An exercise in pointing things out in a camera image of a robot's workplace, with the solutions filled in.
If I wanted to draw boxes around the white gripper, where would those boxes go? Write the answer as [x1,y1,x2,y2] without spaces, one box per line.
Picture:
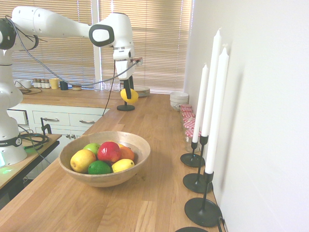
[113,46,136,100]

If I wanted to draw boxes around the stack of white plates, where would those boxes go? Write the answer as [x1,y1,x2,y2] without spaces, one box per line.
[134,86,151,98]

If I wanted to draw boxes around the black round stand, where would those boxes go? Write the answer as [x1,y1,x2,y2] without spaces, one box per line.
[116,99,135,112]

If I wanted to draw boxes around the stacked white bowls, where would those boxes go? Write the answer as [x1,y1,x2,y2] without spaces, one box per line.
[169,91,189,112]

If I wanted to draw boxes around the orange fruit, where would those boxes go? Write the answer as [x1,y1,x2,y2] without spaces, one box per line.
[119,145,135,161]

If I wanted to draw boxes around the white drawer cabinet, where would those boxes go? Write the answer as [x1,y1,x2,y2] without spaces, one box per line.
[6,103,111,147]

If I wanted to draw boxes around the red apple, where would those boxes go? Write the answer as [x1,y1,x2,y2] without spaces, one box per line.
[97,141,122,163]

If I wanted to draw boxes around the light green apple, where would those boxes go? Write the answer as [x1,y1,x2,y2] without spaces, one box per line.
[83,143,101,157]

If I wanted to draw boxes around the short white candle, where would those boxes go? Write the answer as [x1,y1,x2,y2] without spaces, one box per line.
[192,63,210,144]

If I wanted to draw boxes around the wide wooden window blind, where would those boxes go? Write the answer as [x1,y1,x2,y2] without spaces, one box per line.
[0,0,94,83]

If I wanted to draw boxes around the yellow lemon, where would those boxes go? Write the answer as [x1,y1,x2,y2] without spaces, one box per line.
[111,159,135,174]

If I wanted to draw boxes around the tallest white candle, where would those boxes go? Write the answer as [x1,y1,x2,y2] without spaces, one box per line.
[200,27,223,138]

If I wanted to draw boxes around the dark green lime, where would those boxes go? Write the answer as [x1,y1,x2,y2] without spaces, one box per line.
[87,160,112,175]

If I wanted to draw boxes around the large yellow fruit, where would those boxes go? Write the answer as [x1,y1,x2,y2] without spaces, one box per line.
[70,149,97,174]

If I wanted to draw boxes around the thick white candle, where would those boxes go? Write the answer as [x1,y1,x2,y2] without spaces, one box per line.
[204,44,230,175]

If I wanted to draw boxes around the black clamp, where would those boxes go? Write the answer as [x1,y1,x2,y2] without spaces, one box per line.
[40,116,52,135]

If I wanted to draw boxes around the black candle holder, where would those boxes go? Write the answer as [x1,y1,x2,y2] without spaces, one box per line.
[174,226,209,232]
[180,141,206,168]
[184,169,224,228]
[182,134,214,194]

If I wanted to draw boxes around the wooden fruit bowl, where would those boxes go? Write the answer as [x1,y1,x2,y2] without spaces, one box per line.
[58,131,151,188]

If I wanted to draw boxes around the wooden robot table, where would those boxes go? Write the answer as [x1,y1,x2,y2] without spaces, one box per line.
[0,133,62,211]

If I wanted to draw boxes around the thin black hanging cable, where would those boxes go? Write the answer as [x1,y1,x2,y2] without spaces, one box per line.
[102,59,117,116]

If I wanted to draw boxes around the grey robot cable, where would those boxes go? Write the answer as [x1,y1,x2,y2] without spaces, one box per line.
[5,15,140,86]

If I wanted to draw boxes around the black cable on counter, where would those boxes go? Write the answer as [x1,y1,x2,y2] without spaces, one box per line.
[18,87,43,95]

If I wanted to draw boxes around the black coiled cable bundle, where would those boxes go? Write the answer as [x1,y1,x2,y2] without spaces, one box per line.
[18,129,50,152]

